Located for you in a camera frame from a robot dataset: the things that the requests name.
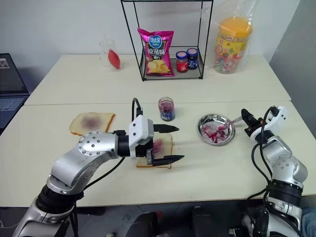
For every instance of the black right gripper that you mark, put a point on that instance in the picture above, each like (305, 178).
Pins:
(255, 129)

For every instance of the clear drinking glass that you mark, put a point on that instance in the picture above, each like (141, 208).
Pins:
(105, 49)

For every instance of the blue denim trouser leg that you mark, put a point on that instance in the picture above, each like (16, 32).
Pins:
(309, 222)

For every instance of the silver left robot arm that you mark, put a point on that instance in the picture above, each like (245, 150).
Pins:
(93, 145)

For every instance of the round metal plate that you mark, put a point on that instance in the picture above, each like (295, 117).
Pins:
(209, 121)

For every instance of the open blue-label jam jar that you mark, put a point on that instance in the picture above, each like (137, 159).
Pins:
(166, 113)

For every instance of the red lid jar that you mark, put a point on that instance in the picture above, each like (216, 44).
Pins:
(181, 65)

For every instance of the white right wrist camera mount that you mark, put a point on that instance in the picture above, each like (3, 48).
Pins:
(280, 116)

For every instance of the candy tub in bag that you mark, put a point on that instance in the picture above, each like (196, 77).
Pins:
(237, 10)

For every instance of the blue lid jar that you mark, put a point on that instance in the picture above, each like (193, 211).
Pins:
(192, 61)

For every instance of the dark grey laptop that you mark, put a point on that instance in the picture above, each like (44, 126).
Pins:
(10, 74)

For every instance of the jam-stained white bread slice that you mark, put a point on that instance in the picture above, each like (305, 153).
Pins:
(98, 119)
(165, 145)

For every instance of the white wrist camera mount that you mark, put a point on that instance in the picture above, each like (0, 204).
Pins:
(280, 116)
(138, 128)

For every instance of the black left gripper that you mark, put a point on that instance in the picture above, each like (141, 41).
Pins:
(143, 149)

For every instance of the dark rounded shape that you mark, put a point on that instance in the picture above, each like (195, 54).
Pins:
(145, 225)

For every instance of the red bulb with white tube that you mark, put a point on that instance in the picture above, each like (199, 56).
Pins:
(114, 59)

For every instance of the metal spoon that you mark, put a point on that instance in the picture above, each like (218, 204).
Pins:
(234, 120)

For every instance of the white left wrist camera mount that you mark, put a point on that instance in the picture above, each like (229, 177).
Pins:
(138, 128)

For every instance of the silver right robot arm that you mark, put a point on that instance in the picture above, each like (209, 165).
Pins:
(284, 163)

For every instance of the orange-lid candy jar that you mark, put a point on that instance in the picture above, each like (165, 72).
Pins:
(232, 49)

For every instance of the pink potato chips bag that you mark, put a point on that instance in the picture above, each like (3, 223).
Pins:
(155, 54)

